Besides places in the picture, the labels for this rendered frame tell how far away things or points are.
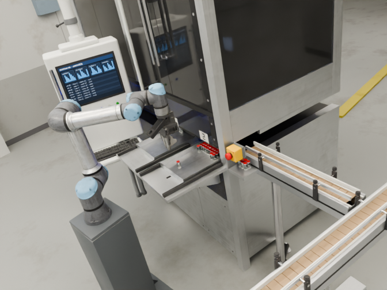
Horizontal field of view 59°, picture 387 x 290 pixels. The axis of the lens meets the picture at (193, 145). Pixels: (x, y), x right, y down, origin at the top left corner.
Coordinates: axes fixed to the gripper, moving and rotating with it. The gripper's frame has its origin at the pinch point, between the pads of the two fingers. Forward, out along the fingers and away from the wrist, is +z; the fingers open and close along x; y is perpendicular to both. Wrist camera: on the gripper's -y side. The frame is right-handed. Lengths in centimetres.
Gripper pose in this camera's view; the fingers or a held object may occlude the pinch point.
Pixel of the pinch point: (167, 148)
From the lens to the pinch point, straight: 182.7
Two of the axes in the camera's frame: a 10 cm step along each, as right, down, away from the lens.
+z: 1.8, 8.5, 4.9
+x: -5.6, -3.2, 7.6
